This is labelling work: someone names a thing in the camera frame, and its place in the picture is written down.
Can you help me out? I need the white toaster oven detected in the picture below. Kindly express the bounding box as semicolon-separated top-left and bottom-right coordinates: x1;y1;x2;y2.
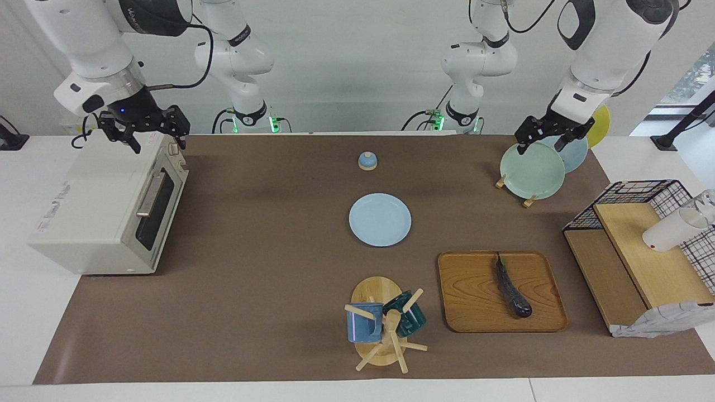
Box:
28;131;189;275

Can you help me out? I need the dark purple eggplant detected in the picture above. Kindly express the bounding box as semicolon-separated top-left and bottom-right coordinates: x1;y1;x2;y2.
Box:
494;252;533;318

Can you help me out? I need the small light blue plate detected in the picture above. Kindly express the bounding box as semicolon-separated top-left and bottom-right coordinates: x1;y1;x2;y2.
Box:
349;193;412;247

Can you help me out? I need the large light blue plate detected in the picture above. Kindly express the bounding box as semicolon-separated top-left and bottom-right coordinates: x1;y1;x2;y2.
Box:
539;134;589;174

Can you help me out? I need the large pale green plate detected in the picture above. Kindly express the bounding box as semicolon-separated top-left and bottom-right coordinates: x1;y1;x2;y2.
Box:
499;142;566;200

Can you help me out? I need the yellow plate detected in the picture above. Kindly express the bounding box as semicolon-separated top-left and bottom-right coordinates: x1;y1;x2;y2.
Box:
587;104;611;149

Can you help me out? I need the wooden plate rack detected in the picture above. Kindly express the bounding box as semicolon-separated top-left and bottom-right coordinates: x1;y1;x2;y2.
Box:
495;174;537;208

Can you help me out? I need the black stand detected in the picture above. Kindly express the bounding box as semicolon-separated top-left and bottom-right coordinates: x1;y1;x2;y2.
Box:
651;89;715;151

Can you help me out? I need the white cup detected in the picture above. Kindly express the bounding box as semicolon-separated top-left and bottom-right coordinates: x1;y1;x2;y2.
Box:
642;207;710;252

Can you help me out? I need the glass window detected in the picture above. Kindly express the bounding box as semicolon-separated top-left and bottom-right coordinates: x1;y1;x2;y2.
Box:
662;42;715;106

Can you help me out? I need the brown table mat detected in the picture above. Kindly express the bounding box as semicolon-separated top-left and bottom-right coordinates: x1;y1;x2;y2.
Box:
32;134;715;385

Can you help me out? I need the wooden serving tray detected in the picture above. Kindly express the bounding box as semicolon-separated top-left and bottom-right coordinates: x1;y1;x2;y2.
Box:
437;251;569;333

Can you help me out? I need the clear glass cup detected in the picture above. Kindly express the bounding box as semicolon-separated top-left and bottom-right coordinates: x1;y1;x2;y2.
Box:
693;189;715;224

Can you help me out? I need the wooden stepped shelf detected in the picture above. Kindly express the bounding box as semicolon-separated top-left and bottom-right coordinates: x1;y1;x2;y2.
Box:
563;202;715;336

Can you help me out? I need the dark green mug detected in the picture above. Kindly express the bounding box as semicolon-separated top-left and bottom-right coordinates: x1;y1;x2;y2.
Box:
383;291;427;338

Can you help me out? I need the wooden mug tree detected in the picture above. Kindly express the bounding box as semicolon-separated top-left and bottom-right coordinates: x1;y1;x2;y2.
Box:
344;276;428;374

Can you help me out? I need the white checked cloth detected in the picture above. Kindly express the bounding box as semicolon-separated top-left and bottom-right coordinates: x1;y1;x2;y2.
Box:
611;300;714;339

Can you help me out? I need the blue mug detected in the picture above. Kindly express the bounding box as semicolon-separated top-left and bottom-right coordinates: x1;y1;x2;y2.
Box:
346;302;384;343

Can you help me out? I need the black right base cable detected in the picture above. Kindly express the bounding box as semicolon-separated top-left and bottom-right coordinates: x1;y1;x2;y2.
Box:
211;108;236;135

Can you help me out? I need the black base cable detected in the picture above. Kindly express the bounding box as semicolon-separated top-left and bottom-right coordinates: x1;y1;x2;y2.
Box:
211;108;236;135
401;84;453;132

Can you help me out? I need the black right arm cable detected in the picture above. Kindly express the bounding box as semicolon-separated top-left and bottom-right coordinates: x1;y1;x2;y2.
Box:
148;22;215;90

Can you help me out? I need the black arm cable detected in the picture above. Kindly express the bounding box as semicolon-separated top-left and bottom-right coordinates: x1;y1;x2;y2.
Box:
503;0;653;98
148;22;215;90

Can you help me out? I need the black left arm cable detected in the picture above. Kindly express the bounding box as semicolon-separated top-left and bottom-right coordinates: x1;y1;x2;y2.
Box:
503;0;653;98

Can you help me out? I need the black left base cable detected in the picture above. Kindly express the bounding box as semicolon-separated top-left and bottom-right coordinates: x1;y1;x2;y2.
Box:
401;84;453;132

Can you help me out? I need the black clamp mount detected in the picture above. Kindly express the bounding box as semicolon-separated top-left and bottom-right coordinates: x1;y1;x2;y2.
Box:
0;116;30;151

